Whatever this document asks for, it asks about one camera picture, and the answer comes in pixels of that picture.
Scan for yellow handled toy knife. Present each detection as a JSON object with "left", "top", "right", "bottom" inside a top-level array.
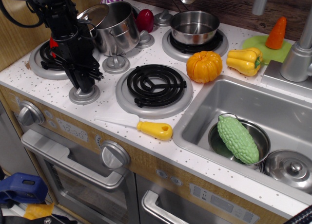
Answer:
[{"left": 94, "top": 112, "right": 173, "bottom": 140}]

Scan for rear black burner coil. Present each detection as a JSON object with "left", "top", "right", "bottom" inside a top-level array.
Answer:
[{"left": 169, "top": 30, "right": 223, "bottom": 54}]

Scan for steel lidded pot in sink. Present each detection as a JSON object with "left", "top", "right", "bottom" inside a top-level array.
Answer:
[{"left": 260, "top": 150, "right": 312, "bottom": 194}]

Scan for orange toy pumpkin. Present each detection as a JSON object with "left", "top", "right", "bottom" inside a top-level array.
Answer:
[{"left": 186, "top": 51, "right": 223, "bottom": 83}]

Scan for small steel pot in sink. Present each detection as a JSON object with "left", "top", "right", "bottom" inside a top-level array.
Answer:
[{"left": 208, "top": 113, "right": 271, "bottom": 169}]

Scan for orange toy carrot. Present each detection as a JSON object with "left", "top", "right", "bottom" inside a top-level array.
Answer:
[{"left": 265, "top": 17, "right": 287, "bottom": 50}]

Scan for tall steel stock pot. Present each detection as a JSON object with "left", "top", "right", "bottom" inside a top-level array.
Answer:
[{"left": 95, "top": 1, "right": 140, "bottom": 56}]

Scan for grey dishwasher door handle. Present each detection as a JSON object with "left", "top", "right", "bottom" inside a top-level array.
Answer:
[{"left": 141, "top": 190, "right": 187, "bottom": 224}]

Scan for green toy bitter gourd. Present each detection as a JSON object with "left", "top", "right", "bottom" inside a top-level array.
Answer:
[{"left": 217, "top": 115, "right": 259, "bottom": 165}]

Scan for left black burner coil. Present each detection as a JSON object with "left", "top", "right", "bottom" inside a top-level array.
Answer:
[{"left": 39, "top": 41, "right": 63, "bottom": 71}]

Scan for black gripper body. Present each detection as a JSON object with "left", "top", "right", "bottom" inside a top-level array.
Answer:
[{"left": 50, "top": 20, "right": 100, "bottom": 74}]

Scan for black cable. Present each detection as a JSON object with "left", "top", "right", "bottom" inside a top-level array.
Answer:
[{"left": 0, "top": 0, "right": 47, "bottom": 29}]

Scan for right grey oven dial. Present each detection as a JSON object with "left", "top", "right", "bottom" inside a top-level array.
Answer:
[{"left": 100, "top": 140, "right": 131, "bottom": 170}]

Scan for blue clamp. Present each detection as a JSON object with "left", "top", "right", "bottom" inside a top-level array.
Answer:
[{"left": 0, "top": 172, "right": 48, "bottom": 204}]

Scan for shallow steel saucepan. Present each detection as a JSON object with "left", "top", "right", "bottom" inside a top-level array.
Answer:
[{"left": 170, "top": 8, "right": 220, "bottom": 46}]

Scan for grey back stove knob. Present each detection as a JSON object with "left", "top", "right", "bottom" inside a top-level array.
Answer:
[{"left": 154, "top": 10, "right": 173, "bottom": 27}]

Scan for grey oven dial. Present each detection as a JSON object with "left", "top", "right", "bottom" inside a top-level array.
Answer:
[
  {"left": 18, "top": 101, "right": 45, "bottom": 126},
  {"left": 100, "top": 140, "right": 131, "bottom": 170}
]

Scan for grey oven door handle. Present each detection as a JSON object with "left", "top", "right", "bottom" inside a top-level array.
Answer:
[{"left": 21, "top": 130, "right": 124, "bottom": 192}]

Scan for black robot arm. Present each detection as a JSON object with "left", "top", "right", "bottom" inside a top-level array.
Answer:
[{"left": 0, "top": 0, "right": 103, "bottom": 93}]

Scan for grey stove knob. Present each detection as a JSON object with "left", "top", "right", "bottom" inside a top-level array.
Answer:
[
  {"left": 69, "top": 85, "right": 100, "bottom": 105},
  {"left": 136, "top": 30, "right": 155, "bottom": 49},
  {"left": 102, "top": 55, "right": 130, "bottom": 74},
  {"left": 154, "top": 10, "right": 173, "bottom": 27}
]

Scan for grey toy sink basin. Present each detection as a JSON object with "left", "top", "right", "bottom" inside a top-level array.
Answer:
[{"left": 173, "top": 75, "right": 312, "bottom": 203}]

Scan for grey toy faucet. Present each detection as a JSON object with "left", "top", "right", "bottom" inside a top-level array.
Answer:
[{"left": 252, "top": 0, "right": 312, "bottom": 82}]

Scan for dark red toy vegetable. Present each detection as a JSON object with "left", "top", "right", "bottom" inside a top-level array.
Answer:
[{"left": 136, "top": 9, "right": 154, "bottom": 33}]

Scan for yellow toy bell pepper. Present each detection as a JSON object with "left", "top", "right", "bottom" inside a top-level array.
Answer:
[{"left": 226, "top": 47, "right": 263, "bottom": 76}]

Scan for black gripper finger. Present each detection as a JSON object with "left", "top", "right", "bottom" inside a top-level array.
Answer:
[
  {"left": 64, "top": 68, "right": 80, "bottom": 89},
  {"left": 78, "top": 67, "right": 103, "bottom": 92}
]

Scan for steel pot lid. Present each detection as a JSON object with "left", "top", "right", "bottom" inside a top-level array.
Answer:
[{"left": 77, "top": 3, "right": 109, "bottom": 31}]

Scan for left grey oven dial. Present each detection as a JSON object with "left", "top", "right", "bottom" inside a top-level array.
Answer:
[{"left": 18, "top": 101, "right": 45, "bottom": 126}]

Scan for red toy chili pepper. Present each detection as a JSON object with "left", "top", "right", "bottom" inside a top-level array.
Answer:
[{"left": 49, "top": 37, "right": 59, "bottom": 58}]

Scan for black burner coil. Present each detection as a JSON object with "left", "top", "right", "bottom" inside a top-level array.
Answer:
[
  {"left": 39, "top": 41, "right": 63, "bottom": 71},
  {"left": 126, "top": 64, "right": 187, "bottom": 108},
  {"left": 169, "top": 30, "right": 223, "bottom": 54}
]

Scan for front black burner coil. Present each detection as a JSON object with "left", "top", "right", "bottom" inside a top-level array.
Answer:
[{"left": 126, "top": 64, "right": 187, "bottom": 108}]

